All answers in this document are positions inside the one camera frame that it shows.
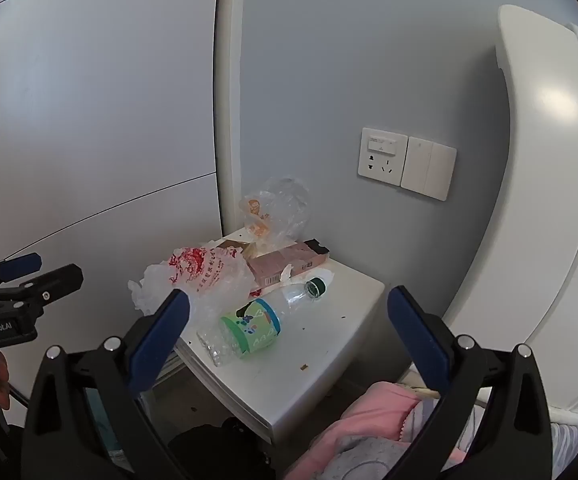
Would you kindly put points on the pink blanket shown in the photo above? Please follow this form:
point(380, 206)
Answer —
point(369, 410)

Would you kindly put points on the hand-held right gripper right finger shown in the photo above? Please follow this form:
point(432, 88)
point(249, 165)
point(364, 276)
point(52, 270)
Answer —
point(419, 340)

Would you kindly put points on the white nightstand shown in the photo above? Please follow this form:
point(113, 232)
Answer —
point(319, 340)

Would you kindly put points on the clear plastic bag orange print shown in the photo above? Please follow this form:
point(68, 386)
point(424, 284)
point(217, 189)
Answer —
point(284, 210)

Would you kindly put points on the white light switch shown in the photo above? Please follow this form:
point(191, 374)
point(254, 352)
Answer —
point(426, 170)

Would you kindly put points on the person's left hand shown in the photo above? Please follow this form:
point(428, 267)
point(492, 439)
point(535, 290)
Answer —
point(2, 377)

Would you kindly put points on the gold and brown box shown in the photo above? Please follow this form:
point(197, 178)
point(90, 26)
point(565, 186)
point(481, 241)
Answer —
point(231, 246)

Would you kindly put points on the white plastic bag red print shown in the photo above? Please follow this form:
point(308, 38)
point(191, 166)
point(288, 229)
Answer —
point(204, 270)

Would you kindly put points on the clear plastic bottle green label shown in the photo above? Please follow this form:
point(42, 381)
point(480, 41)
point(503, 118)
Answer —
point(254, 330)

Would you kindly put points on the grey striped bed sheet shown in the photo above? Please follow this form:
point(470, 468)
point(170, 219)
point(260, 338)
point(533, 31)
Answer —
point(569, 440)

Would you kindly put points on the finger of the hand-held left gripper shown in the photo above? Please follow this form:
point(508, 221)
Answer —
point(19, 265)
point(59, 278)

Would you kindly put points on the white wall socket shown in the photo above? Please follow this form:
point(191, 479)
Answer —
point(381, 160)

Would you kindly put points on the white bed headboard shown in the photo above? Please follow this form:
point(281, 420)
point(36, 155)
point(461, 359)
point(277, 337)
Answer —
point(544, 210)

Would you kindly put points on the pink cardboard box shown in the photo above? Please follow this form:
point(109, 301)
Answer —
point(279, 262)

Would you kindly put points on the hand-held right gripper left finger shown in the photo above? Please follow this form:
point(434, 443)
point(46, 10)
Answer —
point(161, 340)

